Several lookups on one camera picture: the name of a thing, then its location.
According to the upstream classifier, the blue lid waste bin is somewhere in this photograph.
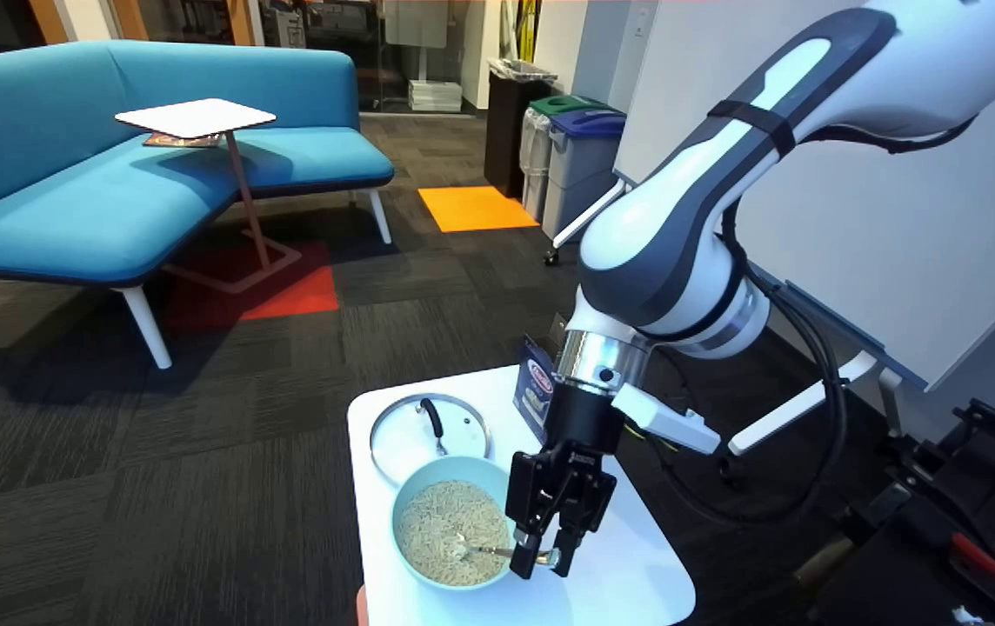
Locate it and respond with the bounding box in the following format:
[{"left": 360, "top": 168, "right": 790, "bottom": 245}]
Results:
[{"left": 538, "top": 103, "right": 629, "bottom": 238}]

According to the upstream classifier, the dark blue food box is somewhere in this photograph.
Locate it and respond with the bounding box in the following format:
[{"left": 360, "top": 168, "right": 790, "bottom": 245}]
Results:
[{"left": 513, "top": 337, "right": 571, "bottom": 448}]

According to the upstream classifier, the red black clamp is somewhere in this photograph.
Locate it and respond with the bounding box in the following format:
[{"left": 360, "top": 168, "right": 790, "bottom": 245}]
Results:
[{"left": 945, "top": 525, "right": 995, "bottom": 580}]

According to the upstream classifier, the long blue sofa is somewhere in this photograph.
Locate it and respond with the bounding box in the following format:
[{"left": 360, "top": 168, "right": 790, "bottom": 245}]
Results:
[{"left": 0, "top": 38, "right": 402, "bottom": 375}]

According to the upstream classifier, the green lid waste bin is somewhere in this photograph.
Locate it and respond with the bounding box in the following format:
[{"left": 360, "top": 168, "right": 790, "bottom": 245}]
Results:
[{"left": 515, "top": 95, "right": 598, "bottom": 222}]

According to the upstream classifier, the black waste bin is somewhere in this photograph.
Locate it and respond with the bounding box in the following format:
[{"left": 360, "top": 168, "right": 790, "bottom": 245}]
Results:
[{"left": 482, "top": 62, "right": 562, "bottom": 202}]

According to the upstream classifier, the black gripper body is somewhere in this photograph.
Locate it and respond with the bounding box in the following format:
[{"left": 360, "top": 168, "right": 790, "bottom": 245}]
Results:
[{"left": 505, "top": 386, "right": 629, "bottom": 517}]

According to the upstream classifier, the black equipment cart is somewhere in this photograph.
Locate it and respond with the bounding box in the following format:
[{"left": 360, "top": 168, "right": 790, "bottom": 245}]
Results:
[{"left": 796, "top": 391, "right": 995, "bottom": 626}]

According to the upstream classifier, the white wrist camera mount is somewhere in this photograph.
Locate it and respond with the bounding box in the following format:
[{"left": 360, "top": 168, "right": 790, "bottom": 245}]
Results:
[{"left": 616, "top": 383, "right": 727, "bottom": 457}]

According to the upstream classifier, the white side table red base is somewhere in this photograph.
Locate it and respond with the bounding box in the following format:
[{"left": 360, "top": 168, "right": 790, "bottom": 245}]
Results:
[{"left": 110, "top": 95, "right": 306, "bottom": 295}]

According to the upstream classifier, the white storage box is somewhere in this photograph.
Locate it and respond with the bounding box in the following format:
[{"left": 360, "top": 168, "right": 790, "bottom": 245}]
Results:
[{"left": 407, "top": 75, "right": 466, "bottom": 118}]

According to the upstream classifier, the white side table orange base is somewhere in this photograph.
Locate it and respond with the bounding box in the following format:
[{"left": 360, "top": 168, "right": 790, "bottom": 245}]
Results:
[{"left": 346, "top": 360, "right": 701, "bottom": 626}]

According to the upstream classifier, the light blue bowl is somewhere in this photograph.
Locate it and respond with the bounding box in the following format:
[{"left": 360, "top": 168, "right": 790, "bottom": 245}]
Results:
[{"left": 389, "top": 453, "right": 526, "bottom": 594}]

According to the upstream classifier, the white board panel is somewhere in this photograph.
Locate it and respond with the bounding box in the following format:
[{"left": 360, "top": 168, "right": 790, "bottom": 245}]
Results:
[{"left": 543, "top": 0, "right": 995, "bottom": 457}]

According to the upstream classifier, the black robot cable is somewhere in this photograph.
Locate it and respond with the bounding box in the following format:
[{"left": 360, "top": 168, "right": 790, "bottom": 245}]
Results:
[{"left": 635, "top": 273, "right": 854, "bottom": 525}]

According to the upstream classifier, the metal spoon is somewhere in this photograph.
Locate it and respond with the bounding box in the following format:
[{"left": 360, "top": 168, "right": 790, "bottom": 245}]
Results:
[{"left": 437, "top": 525, "right": 562, "bottom": 571}]

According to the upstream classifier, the round glass pot lid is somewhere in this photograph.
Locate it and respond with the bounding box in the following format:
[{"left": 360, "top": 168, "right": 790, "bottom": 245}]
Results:
[{"left": 367, "top": 390, "right": 495, "bottom": 490}]

